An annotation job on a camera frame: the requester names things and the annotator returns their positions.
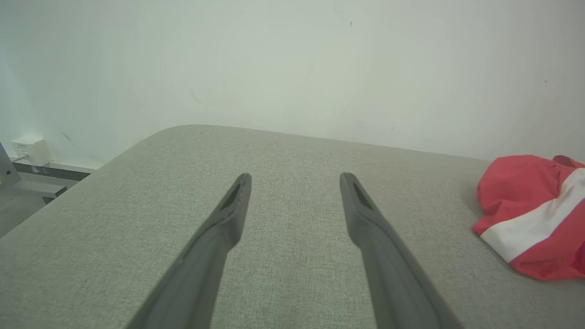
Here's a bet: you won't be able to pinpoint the white wall outlet box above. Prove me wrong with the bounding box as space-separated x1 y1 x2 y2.
11 137 53 167

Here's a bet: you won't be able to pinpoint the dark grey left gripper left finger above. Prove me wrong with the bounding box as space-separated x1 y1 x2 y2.
126 173 252 329

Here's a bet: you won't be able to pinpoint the red shorts with white stripe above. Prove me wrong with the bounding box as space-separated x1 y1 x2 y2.
472 154 585 281

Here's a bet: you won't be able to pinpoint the black white baseboard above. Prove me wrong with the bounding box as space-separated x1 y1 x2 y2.
13 159 99 181

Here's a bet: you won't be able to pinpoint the grey metal bar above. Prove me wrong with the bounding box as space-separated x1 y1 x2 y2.
17 179 67 200

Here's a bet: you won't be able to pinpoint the grey metal plate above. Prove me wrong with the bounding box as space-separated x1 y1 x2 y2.
0 142 21 189

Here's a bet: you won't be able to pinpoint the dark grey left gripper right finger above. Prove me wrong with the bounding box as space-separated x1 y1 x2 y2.
340 172 464 329

